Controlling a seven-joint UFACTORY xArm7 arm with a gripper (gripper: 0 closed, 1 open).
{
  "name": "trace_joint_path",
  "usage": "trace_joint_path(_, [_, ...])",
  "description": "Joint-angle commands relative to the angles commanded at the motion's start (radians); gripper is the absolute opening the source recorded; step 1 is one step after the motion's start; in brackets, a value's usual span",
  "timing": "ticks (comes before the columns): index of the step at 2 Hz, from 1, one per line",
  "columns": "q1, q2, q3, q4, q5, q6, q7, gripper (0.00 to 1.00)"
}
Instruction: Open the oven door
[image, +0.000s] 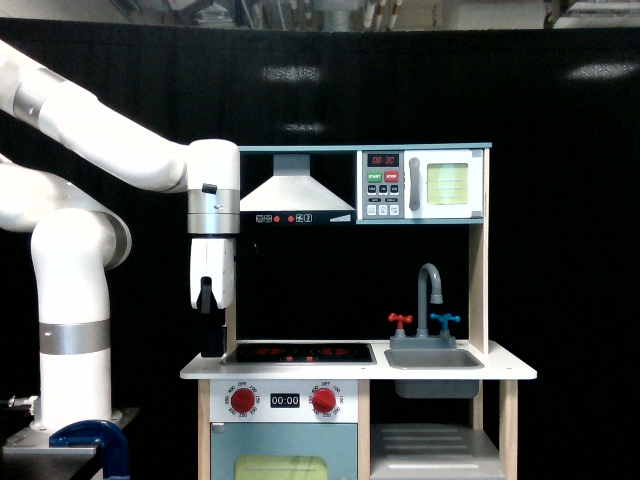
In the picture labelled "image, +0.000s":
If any blue metal clamp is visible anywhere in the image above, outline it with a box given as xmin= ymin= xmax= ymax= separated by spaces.
xmin=49 ymin=420 xmax=131 ymax=480

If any grey toy faucet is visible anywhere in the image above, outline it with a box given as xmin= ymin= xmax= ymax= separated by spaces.
xmin=389 ymin=263 xmax=457 ymax=350

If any grey toy sink basin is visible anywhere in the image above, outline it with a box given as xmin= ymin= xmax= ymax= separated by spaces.
xmin=385 ymin=349 xmax=484 ymax=399

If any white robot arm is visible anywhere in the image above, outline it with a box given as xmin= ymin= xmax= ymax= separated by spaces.
xmin=1 ymin=44 xmax=240 ymax=433

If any teal lower oven door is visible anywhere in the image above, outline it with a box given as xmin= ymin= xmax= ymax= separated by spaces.
xmin=211 ymin=422 xmax=358 ymax=479

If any red tap handle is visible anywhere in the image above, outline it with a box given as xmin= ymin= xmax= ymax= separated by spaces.
xmin=388 ymin=313 xmax=414 ymax=330

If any grey microwave control panel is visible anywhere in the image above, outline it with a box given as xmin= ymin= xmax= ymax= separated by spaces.
xmin=359 ymin=149 xmax=405 ymax=220

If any left red oven knob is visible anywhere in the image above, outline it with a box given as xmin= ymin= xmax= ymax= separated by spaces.
xmin=230 ymin=388 xmax=256 ymax=414

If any black toy stovetop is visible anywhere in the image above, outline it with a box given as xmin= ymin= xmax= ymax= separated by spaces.
xmin=223 ymin=342 xmax=375 ymax=365

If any wooden toy kitchen frame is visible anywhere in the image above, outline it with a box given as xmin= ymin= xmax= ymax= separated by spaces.
xmin=181 ymin=142 xmax=536 ymax=479

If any right red oven knob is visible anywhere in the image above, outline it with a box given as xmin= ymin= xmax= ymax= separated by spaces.
xmin=311 ymin=388 xmax=336 ymax=414

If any silver range hood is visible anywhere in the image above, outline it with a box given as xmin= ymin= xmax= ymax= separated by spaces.
xmin=240 ymin=153 xmax=356 ymax=227

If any red oven knob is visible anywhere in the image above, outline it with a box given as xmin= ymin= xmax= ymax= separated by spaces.
xmin=311 ymin=388 xmax=336 ymax=414
xmin=230 ymin=388 xmax=256 ymax=414

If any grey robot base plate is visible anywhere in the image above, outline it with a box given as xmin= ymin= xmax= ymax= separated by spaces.
xmin=1 ymin=407 xmax=140 ymax=480

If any grey lower shelf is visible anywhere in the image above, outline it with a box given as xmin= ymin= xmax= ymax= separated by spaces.
xmin=370 ymin=424 xmax=505 ymax=479

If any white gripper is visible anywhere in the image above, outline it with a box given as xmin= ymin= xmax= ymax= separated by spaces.
xmin=190 ymin=236 xmax=235 ymax=357

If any blue tap handle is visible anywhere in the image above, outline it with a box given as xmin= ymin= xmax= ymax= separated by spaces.
xmin=430 ymin=313 xmax=461 ymax=331

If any silver cable connector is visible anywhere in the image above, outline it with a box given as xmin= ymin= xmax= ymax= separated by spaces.
xmin=6 ymin=396 xmax=39 ymax=410

